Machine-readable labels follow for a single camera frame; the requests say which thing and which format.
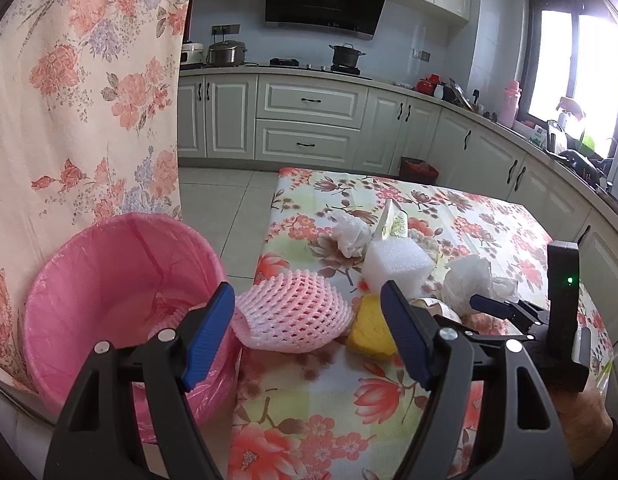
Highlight crumpled white tissue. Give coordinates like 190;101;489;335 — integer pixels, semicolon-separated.
441;255;519;318

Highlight pink lined trash bin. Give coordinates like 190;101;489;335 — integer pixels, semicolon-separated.
23;212;241;441

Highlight small pink foam fruit net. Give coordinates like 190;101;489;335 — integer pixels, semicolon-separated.
231;270;355;353

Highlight white rice cooker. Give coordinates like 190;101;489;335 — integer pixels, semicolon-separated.
180;41;205;67

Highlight black cooking pot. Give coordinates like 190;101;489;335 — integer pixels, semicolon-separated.
330;44;365;73

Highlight pink thermos jug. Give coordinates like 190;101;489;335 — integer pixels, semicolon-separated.
498;79;522;129

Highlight person's right hand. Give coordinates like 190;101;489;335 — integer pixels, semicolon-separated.
548;380;614;467

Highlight floral tablecloth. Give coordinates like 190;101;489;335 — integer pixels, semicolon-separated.
226;167;615;480

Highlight white foam block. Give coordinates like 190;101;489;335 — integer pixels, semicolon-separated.
361;237;435;299

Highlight red kettle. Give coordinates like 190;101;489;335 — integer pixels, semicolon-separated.
415;74;440;96

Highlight gas stove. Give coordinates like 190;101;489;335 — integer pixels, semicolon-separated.
269;58;365;79

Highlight white lower kitchen cabinets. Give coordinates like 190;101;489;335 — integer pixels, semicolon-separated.
177;66;618;342

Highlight white paper cup carton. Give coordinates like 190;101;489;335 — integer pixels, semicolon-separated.
372;198;409;240

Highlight kitchen window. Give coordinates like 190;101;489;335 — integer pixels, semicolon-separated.
519;0;618;159

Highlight yellow sponge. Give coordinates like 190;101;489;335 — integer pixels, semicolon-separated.
347;294;397;361

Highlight red floor trash bin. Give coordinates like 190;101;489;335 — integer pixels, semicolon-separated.
398;157;439;185

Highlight silver pressure cooker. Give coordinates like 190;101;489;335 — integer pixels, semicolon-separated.
206;40;247;67

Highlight floral curtain cloth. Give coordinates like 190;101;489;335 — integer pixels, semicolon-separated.
0;0;190;392

